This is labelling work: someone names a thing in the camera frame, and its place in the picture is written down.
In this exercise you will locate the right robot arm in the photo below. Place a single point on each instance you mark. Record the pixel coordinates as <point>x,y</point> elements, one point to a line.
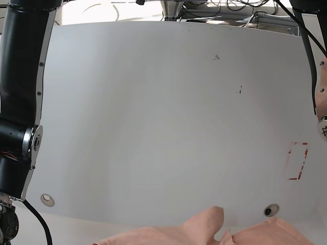
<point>24,45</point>

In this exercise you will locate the right round table grommet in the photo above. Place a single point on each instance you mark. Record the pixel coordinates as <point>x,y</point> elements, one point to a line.
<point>271,210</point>

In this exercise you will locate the round table grommet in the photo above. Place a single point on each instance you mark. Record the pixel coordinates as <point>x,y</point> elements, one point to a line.
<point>271,210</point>
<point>47,200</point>

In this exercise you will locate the red tape rectangle marking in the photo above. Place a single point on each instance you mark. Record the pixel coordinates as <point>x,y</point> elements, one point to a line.
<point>296,159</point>

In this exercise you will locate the peach pink T-shirt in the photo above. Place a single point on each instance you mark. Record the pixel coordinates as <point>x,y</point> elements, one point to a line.
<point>202,227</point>

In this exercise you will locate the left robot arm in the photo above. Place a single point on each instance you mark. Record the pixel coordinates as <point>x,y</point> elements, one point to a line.
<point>312,16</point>

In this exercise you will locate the left round table grommet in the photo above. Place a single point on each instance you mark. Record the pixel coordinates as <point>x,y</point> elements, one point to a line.
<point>47,200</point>

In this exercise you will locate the grey metal centre post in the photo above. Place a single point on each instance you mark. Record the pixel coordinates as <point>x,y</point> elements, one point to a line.
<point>171,9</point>

